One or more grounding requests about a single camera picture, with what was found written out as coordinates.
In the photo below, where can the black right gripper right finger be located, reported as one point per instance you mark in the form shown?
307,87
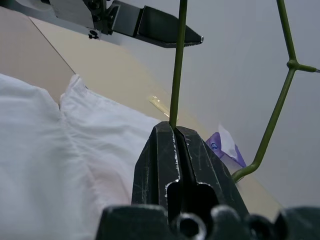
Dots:
202,162

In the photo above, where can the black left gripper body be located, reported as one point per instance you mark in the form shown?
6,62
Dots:
102,15

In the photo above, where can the clear yellowish tape strip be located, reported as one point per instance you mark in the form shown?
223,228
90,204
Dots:
158,103

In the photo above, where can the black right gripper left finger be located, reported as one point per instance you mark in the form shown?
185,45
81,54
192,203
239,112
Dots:
152,162

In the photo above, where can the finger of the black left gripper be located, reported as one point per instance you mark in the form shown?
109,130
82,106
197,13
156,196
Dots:
160,25

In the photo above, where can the purple tissue pack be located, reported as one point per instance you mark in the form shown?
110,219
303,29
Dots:
225,148

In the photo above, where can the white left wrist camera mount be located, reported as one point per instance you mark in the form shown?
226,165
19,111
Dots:
72,11

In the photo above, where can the white shorts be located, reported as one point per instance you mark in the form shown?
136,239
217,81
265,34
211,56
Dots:
50,140

